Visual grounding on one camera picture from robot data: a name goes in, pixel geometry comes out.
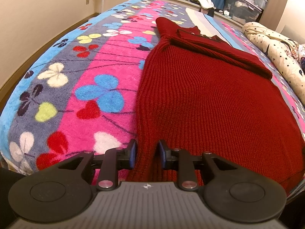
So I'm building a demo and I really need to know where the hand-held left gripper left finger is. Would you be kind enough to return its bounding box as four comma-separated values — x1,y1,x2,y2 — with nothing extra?
58,139,138,191

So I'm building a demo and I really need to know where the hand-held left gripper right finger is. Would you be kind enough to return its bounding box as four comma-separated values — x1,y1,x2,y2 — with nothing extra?
158,140,236,190

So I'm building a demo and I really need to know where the dark red knitted sweater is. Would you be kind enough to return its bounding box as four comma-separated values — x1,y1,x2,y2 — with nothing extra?
126,17,305,196

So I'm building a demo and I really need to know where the floral fleece blanket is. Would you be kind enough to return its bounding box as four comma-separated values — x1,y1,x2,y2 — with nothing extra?
0,0,305,197

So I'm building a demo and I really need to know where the black bag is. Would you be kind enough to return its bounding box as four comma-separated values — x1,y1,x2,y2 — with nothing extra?
201,8,215,18

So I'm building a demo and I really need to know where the cream star print quilt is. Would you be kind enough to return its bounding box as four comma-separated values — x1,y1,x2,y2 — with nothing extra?
242,21,305,98

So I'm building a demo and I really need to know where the white cloth pile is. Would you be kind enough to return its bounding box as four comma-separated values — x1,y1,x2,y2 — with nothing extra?
192,0,215,9

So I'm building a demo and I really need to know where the clear plastic storage box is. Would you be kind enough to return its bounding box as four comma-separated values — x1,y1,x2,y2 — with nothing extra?
224,0,262,24

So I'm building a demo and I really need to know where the wooden cabinet panel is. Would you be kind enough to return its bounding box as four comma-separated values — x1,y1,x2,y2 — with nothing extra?
262,0,298,29

